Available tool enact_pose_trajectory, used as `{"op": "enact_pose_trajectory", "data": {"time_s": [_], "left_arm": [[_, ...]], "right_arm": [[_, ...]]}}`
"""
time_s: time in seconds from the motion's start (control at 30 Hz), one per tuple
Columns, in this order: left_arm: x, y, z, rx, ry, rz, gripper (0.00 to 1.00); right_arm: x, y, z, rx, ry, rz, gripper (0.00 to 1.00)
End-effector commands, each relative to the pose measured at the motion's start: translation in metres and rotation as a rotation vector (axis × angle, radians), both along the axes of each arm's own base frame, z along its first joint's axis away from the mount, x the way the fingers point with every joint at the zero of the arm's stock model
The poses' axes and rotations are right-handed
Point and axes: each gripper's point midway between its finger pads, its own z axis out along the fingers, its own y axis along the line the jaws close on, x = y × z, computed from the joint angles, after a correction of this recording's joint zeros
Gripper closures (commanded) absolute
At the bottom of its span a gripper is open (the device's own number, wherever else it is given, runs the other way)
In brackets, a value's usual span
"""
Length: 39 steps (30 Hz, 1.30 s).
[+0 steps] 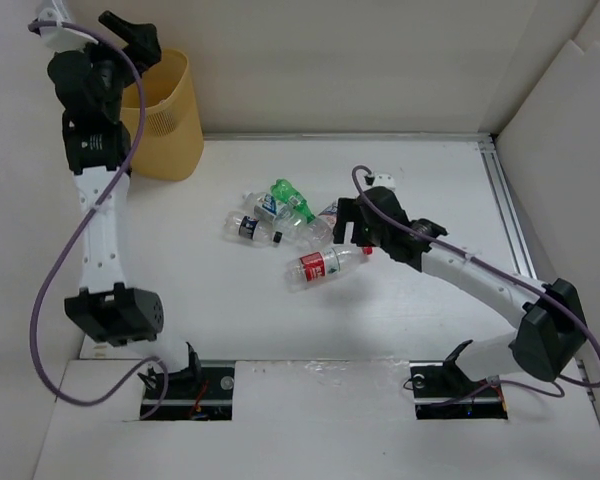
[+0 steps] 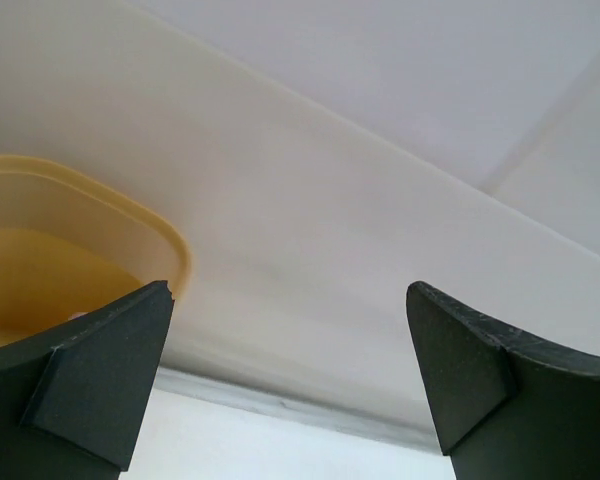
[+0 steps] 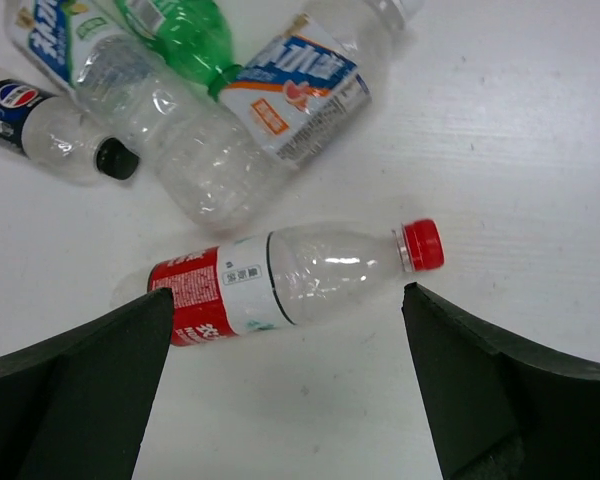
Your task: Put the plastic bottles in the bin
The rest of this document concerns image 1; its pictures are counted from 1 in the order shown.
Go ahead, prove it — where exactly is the clear bottle blue red label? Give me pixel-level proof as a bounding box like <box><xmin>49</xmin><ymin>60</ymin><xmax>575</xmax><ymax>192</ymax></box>
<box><xmin>299</xmin><ymin>200</ymin><xmax>338</xmax><ymax>250</ymax></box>

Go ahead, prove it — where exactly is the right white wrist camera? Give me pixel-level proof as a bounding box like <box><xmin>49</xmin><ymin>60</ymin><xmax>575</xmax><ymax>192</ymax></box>
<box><xmin>364</xmin><ymin>171</ymin><xmax>396</xmax><ymax>191</ymax></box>

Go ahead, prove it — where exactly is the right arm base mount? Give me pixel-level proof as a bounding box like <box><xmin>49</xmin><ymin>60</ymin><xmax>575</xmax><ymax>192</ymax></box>
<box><xmin>402</xmin><ymin>340</ymin><xmax>508</xmax><ymax>420</ymax></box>

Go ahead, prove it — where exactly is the crushed green plastic bottle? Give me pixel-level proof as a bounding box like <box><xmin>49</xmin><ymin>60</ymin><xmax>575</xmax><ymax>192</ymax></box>
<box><xmin>270</xmin><ymin>178</ymin><xmax>315</xmax><ymax>223</ymax></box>

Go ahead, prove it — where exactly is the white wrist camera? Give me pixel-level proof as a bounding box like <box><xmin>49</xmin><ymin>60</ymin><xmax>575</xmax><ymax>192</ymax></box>
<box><xmin>364</xmin><ymin>171</ymin><xmax>396</xmax><ymax>191</ymax></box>
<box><xmin>33</xmin><ymin>0</ymin><xmax>94</xmax><ymax>53</ymax></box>

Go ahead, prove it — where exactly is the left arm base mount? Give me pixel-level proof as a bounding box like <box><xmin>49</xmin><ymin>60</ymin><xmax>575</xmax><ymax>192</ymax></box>
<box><xmin>139</xmin><ymin>361</ymin><xmax>235</xmax><ymax>422</ymax></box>

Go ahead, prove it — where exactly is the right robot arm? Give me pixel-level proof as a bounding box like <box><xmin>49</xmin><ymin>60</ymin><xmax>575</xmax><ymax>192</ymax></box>
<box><xmin>85</xmin><ymin>134</ymin><xmax>592</xmax><ymax>394</ymax></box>

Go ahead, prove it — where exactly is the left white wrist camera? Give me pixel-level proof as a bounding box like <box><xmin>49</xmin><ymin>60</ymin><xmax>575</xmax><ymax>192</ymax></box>
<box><xmin>33</xmin><ymin>0</ymin><xmax>94</xmax><ymax>53</ymax></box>

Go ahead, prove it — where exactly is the clear bottle white blue label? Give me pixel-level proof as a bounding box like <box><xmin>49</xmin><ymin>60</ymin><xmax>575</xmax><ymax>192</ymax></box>
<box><xmin>242</xmin><ymin>192</ymin><xmax>301</xmax><ymax>226</ymax></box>

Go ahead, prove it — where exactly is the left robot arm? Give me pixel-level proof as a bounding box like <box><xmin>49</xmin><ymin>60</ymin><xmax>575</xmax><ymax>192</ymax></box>
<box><xmin>47</xmin><ymin>12</ymin><xmax>203</xmax><ymax>397</ymax></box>

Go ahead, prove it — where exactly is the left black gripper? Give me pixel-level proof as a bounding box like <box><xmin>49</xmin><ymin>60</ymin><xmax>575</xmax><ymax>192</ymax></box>
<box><xmin>71</xmin><ymin>13</ymin><xmax>161</xmax><ymax>121</ymax></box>

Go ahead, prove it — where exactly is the yellow plastic bin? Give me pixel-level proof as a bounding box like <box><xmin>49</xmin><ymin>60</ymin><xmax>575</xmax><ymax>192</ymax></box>
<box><xmin>131</xmin><ymin>49</ymin><xmax>204</xmax><ymax>182</ymax></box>

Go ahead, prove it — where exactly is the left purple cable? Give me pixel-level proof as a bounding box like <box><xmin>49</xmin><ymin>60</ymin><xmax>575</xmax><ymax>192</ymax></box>
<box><xmin>28</xmin><ymin>18</ymin><xmax>169</xmax><ymax>420</ymax></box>

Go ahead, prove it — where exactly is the clear bottle dark blue label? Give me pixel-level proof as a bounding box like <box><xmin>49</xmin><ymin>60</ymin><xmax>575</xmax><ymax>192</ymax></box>
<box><xmin>223</xmin><ymin>211</ymin><xmax>283</xmax><ymax>247</ymax></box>

